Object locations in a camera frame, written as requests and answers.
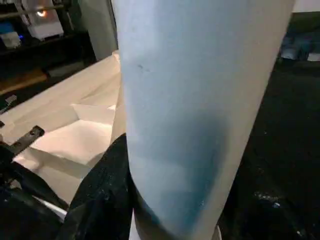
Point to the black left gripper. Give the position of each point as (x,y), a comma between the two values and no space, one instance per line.
(25,190)

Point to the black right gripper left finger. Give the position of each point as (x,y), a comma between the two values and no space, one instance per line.
(100,200)

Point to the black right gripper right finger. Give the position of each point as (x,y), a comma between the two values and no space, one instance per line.
(262,212)

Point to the white plastic table leg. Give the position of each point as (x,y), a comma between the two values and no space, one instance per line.
(190,100)

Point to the white plastic table top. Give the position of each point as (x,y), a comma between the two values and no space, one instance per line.
(75,120)

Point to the white boxy machine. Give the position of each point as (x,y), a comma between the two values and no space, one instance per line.
(47,27)

